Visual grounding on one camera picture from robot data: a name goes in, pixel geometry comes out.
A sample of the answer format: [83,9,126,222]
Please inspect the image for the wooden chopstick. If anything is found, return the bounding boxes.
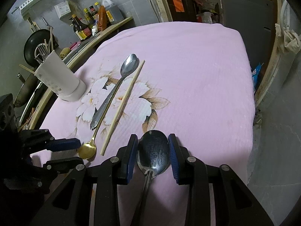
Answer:
[49,26,54,54]
[100,60,145,156]

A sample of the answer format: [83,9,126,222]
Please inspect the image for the red cap sauce bottle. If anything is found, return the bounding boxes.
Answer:
[89,6,97,21]

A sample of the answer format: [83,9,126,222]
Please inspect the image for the orange spice bag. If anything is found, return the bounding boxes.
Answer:
[97,6,108,31]

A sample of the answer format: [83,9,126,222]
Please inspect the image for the pink floral table cloth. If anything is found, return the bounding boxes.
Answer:
[30,21,256,226]

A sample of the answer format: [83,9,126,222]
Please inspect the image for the dark steel spoon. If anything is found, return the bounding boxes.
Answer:
[131,130,170,225]

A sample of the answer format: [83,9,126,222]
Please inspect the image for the white wall basket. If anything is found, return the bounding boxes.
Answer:
[11,0,41,16]

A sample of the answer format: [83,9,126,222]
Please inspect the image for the blue white packet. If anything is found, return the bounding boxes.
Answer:
[91,22,98,36]

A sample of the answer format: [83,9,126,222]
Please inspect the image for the white plastic utensil caddy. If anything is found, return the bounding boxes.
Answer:
[34,51,87,102]

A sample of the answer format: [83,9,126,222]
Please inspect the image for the dark soy sauce bottle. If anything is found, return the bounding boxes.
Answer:
[71,14,92,41]

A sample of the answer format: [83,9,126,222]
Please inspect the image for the gold spoon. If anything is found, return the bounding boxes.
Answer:
[78,103,110,159]

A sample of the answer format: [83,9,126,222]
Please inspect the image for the large oil jug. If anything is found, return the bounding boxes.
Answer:
[102,0,124,24]

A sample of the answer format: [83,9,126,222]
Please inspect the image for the loofah sponge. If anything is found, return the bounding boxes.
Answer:
[59,47,71,59]

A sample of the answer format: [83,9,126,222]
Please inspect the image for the grey refrigerator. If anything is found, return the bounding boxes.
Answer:
[222,0,274,69]

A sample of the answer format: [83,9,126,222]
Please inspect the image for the white wall box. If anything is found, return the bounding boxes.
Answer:
[54,1,71,19]

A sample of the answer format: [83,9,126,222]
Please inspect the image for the black wok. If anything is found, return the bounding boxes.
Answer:
[23,28,59,67]

